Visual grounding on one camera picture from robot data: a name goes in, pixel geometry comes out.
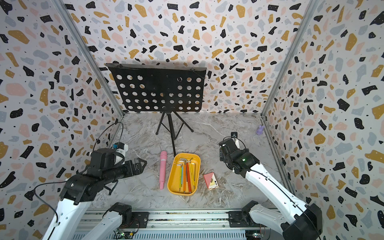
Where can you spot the yellow-sleeved hex key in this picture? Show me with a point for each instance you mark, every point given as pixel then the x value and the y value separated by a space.
pixel 192 176

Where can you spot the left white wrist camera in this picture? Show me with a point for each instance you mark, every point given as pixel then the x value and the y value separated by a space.
pixel 121 150

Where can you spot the black perforated music stand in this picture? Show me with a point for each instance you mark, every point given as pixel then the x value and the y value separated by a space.
pixel 170 91

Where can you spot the yellow plastic storage tray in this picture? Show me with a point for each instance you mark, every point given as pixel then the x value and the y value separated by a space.
pixel 175 178

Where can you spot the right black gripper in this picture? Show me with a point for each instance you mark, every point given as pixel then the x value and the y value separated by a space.
pixel 222 157

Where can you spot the pink toy microphone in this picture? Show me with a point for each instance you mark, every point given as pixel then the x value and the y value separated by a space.
pixel 163 165

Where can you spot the red-sleeved hex key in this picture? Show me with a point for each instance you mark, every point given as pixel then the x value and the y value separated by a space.
pixel 188 185

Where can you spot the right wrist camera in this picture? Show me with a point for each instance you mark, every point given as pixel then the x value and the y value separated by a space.
pixel 234 136

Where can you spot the red playing card box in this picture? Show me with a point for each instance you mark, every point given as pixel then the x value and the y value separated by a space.
pixel 211 181

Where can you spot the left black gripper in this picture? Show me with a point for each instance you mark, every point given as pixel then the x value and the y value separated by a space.
pixel 131 171

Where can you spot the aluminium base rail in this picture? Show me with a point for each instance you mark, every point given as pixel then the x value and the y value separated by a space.
pixel 180 224

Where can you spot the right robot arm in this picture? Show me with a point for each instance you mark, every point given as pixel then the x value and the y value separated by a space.
pixel 293 219

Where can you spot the orange-sleeved hex key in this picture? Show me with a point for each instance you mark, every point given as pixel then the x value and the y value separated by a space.
pixel 184 174

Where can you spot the small purple figurine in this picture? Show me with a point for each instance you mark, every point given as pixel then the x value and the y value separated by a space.
pixel 260 130

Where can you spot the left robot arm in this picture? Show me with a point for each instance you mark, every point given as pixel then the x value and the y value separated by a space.
pixel 107 166

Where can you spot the green-sleeved hex key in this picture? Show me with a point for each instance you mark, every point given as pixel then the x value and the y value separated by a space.
pixel 180 177

